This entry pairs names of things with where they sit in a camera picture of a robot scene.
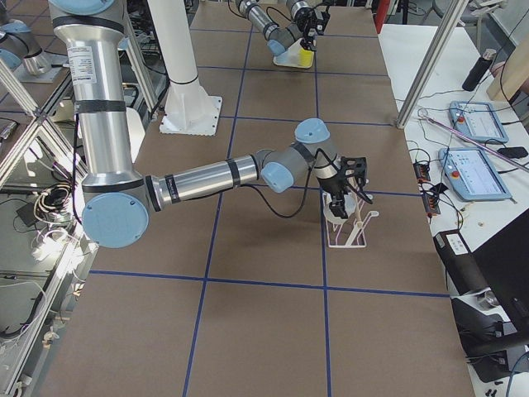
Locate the black labelled box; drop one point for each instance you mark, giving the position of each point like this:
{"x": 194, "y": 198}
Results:
{"x": 459, "y": 261}

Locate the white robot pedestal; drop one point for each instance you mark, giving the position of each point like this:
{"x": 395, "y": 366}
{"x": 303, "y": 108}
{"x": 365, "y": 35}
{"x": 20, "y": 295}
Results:
{"x": 188, "y": 109}

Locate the cream plastic tray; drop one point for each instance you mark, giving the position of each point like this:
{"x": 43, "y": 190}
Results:
{"x": 290, "y": 57}

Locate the teach pendant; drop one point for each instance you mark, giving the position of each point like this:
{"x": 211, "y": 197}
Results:
{"x": 477, "y": 120}
{"x": 471, "y": 175}

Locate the black computer monitor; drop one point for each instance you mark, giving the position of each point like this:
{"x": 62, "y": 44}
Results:
{"x": 492, "y": 345}

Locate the near teach pendant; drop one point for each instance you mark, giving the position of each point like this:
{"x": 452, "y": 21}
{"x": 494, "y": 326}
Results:
{"x": 471, "y": 175}

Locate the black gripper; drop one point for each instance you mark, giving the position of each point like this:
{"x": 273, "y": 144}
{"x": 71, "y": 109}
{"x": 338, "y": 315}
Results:
{"x": 307, "y": 28}
{"x": 333, "y": 184}

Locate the metal grabber rod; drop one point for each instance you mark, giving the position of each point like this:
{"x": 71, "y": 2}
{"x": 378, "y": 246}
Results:
{"x": 518, "y": 166}

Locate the black water bottle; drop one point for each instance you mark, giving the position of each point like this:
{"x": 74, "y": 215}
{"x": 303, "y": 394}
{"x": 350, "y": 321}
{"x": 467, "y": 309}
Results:
{"x": 479, "y": 70}

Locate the yellow cup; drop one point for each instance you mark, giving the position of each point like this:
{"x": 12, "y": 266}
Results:
{"x": 305, "y": 58}

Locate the far teach pendant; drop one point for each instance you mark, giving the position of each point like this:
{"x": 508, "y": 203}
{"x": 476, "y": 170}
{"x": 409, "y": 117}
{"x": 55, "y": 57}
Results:
{"x": 477, "y": 120}

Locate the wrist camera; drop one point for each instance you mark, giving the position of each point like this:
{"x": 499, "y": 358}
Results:
{"x": 338, "y": 209}

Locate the white wire cup rack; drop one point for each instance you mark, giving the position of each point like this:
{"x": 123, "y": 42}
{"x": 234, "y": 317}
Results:
{"x": 347, "y": 233}

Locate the aluminium frame post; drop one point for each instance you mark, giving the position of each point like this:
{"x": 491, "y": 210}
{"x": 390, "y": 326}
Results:
{"x": 433, "y": 54}

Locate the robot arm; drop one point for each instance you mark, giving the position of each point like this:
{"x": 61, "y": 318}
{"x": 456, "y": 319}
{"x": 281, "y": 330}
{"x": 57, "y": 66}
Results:
{"x": 279, "y": 39}
{"x": 118, "y": 199}

